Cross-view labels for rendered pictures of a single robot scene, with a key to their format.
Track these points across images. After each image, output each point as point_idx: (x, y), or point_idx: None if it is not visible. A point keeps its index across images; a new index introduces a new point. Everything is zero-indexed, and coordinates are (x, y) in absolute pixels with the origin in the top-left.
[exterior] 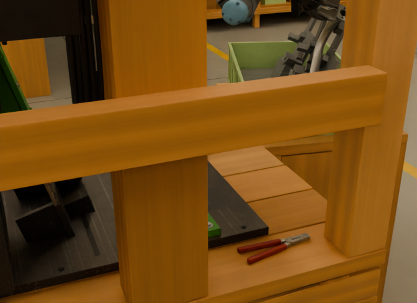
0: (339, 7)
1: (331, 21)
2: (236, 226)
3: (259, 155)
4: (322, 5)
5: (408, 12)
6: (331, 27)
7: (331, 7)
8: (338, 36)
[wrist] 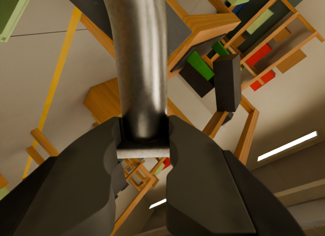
0: (167, 155)
1: (128, 64)
2: None
3: None
4: (166, 191)
5: None
6: (112, 34)
7: (171, 149)
8: (97, 6)
